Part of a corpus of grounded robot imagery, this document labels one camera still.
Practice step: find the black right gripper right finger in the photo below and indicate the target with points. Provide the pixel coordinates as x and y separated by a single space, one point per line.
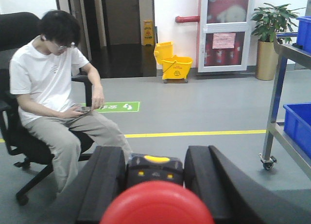
230 195

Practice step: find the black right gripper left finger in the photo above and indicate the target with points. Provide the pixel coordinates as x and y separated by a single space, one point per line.
85 200

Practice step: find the red mushroom push button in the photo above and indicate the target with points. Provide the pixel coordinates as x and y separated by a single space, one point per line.
155 195

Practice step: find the blue bin on cart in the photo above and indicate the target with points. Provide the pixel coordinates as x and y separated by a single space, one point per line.
297 125

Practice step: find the seated person white shirt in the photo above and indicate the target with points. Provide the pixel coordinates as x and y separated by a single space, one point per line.
40 78

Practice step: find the yellow mop bucket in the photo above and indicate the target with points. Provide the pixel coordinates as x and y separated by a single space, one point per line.
173 67

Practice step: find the potted plant gold pot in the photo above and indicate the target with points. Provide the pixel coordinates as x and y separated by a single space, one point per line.
270 20

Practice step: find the yellow wet floor sign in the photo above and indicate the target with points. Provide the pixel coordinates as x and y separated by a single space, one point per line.
148 33

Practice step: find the fire extinguisher cabinet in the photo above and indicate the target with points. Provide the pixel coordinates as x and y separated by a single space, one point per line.
224 32

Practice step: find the black office chair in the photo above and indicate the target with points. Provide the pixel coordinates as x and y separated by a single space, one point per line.
17 29

